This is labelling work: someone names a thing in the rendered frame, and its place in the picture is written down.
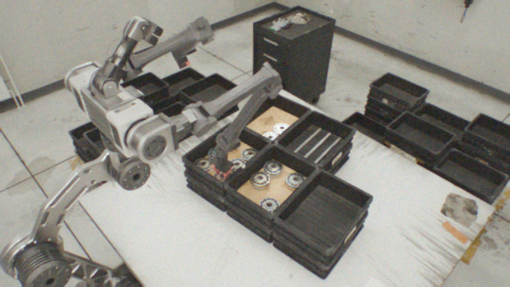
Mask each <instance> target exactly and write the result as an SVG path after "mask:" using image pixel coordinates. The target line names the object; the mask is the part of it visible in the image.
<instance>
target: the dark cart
mask: <svg viewBox="0 0 510 287"><path fill-rule="evenodd" d="M293 13H295V14H297V13H301V14H303V13H307V14H308V16H309V17H311V18H312V20H310V21H308V22H307V24H292V25H290V27H289V28H285V29H280V30H277V31H273V30H270V27H272V26H273V24H272V22H273V21H276V22H277V21H279V20H277V18H281V22H282V20H283V19H285V20H286V18H287V17H288V16H289V17H290V14H291V15H292V14H293ZM335 23H336V19H334V18H330V17H327V16H325V15H323V14H319V13H317V11H313V10H311V9H309V8H305V7H302V6H300V5H296V6H294V7H292V8H289V9H287V10H284V11H281V12H279V13H276V14H273V15H270V16H268V17H267V18H264V19H262V20H259V21H257V22H254V23H253V52H252V77H253V76H254V75H255V74H256V73H257V72H258V71H259V70H260V69H261V68H262V67H263V64H264V63H266V62H268V63H269V65H270V66H271V67H272V69H274V70H275V71H277V72H278V73H280V77H281V79H282V86H283V88H282V89H283V90H285V91H287V92H289V93H290V94H292V95H294V96H296V97H297V98H300V99H301V100H303V101H304V102H306V103H308V102H309V101H311V100H312V103H314V104H316V103H317V102H318V100H319V97H320V94H321V93H323V92H326V84H327V78H328V73H329V63H330V58H331V52H332V42H333V37H334V32H335Z"/></svg>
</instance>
